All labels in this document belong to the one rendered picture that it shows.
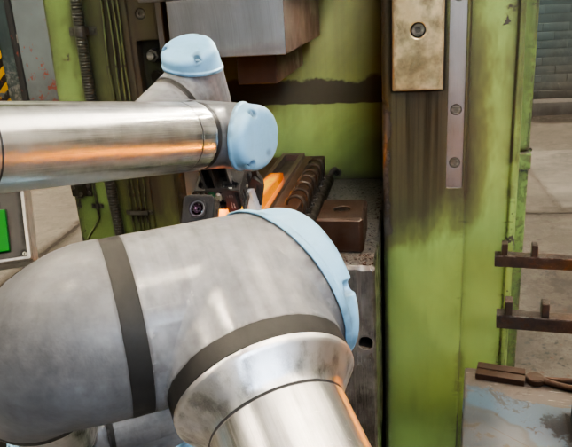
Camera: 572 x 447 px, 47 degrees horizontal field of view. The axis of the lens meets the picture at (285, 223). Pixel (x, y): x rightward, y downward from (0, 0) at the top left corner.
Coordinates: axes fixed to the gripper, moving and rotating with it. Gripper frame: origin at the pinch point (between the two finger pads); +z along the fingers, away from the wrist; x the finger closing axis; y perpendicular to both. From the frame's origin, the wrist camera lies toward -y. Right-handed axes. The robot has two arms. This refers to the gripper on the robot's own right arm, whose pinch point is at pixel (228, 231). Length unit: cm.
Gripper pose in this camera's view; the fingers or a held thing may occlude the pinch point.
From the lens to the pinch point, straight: 102.5
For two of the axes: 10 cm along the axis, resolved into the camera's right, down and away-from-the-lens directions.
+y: 0.7, 9.5, 3.2
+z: 1.8, -3.2, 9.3
